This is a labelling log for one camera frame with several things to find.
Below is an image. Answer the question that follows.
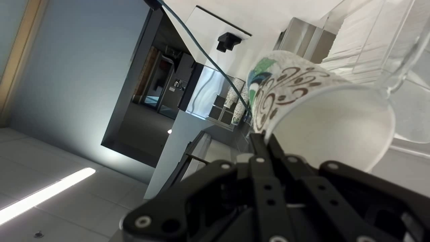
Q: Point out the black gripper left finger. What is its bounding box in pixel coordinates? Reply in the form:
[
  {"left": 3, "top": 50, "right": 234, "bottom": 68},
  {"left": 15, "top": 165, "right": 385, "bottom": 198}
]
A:
[{"left": 120, "top": 132, "right": 290, "bottom": 242}]

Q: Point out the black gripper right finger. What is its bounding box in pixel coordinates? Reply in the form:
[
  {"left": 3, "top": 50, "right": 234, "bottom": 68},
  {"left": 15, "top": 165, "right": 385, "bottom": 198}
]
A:
[{"left": 268, "top": 135, "right": 430, "bottom": 242}]

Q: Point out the patterned paper cup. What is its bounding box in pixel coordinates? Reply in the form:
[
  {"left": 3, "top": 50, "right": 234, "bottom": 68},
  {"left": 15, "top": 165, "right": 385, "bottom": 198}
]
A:
[{"left": 247, "top": 49, "right": 397, "bottom": 175}]

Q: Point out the black power plug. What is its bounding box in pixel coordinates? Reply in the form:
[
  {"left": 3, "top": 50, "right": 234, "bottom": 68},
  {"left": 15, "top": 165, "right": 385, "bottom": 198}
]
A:
[{"left": 216, "top": 31, "right": 244, "bottom": 54}]

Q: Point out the clear plastic box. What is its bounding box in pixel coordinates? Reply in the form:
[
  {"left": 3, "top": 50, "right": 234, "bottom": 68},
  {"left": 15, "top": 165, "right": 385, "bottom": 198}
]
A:
[{"left": 314, "top": 0, "right": 430, "bottom": 150}]

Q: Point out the steel napkin holder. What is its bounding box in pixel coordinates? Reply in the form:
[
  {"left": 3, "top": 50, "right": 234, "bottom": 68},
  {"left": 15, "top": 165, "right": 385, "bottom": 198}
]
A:
[{"left": 273, "top": 17, "right": 338, "bottom": 65}]

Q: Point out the thin black power cable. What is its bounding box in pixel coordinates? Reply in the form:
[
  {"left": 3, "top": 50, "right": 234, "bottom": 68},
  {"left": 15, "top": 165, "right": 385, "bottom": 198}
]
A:
[{"left": 157, "top": 0, "right": 253, "bottom": 116}]

